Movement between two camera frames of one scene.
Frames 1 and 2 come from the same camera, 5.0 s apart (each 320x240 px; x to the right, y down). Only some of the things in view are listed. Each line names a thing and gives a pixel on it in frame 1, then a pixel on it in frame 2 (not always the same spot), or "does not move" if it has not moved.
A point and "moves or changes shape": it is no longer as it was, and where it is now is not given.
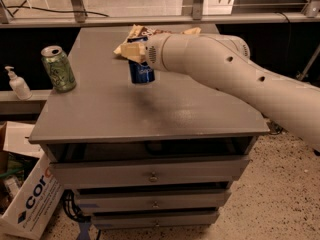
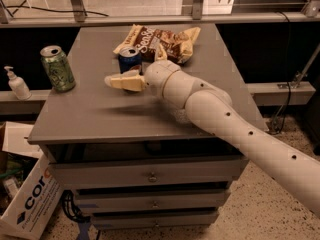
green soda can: (58, 68) does not move
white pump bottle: (18, 85) does not move
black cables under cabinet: (71, 208) does not move
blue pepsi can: (141, 72) moves or changes shape
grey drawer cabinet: (147, 156) does not move
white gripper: (153, 52) → (156, 78)
